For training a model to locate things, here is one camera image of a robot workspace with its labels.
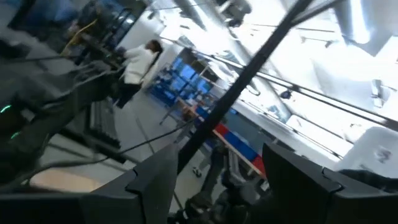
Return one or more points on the white plastic container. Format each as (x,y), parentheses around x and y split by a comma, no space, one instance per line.
(367,152)

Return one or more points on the blue storage shelving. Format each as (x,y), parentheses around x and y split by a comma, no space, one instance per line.
(183,77)

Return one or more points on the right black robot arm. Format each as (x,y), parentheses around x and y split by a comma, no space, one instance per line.
(77,93)

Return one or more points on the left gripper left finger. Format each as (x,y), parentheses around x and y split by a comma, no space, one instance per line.
(146,193)

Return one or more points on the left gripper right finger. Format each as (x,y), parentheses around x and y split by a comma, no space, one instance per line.
(298,193)

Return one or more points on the person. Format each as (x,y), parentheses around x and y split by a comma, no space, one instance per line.
(136,65)

